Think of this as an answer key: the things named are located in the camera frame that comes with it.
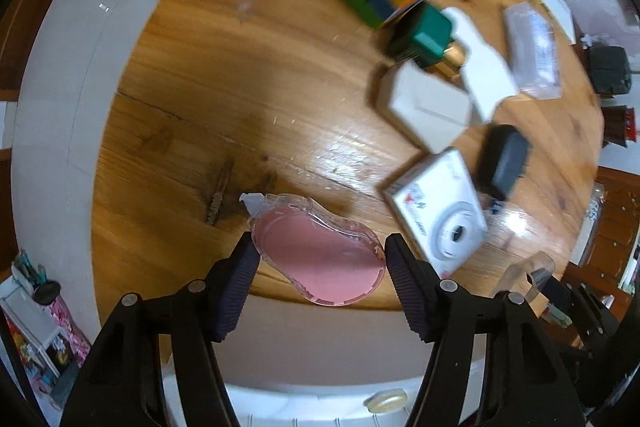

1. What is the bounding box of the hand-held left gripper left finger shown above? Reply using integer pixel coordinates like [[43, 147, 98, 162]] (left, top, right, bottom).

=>
[[60, 232, 262, 427]]

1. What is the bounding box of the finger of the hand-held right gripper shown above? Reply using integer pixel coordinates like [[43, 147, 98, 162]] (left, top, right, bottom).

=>
[[527, 268, 571, 310]]

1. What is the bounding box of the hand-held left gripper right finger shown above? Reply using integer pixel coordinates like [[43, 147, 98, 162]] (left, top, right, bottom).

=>
[[384, 233, 586, 427]]

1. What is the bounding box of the clear plastic case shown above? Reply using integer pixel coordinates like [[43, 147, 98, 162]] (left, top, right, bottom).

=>
[[492, 252, 556, 303]]

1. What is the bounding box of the white camera box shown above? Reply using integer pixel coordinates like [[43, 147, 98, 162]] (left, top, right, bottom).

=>
[[384, 147, 488, 278]]

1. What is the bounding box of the pink correction tape dispenser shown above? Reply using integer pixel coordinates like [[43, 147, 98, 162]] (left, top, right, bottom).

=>
[[239, 192, 387, 307]]

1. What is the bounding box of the white cardboard box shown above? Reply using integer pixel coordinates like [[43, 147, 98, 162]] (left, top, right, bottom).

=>
[[375, 59, 473, 152]]

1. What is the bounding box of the white card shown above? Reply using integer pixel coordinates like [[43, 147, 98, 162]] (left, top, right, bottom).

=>
[[442, 7, 520, 124]]

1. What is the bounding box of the clear plastic packet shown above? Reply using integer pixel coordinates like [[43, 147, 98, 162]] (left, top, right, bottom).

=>
[[502, 2, 562, 100]]

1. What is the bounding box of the green gold capped bottle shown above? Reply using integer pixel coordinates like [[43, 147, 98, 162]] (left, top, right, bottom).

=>
[[385, 2, 471, 80]]

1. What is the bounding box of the wooden shelf unit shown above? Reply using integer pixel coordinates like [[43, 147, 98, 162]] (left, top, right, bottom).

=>
[[565, 167, 640, 293]]

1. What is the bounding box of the red and black container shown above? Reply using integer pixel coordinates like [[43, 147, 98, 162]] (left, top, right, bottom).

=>
[[602, 104, 638, 150]]

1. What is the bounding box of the white shelf with clutter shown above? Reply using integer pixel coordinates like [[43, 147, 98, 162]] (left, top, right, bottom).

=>
[[0, 252, 91, 408]]

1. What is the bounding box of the dark green bag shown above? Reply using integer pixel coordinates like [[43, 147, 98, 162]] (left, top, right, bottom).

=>
[[586, 44, 633, 95]]

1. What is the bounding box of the white router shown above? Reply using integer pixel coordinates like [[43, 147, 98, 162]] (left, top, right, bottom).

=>
[[531, 0, 576, 44]]

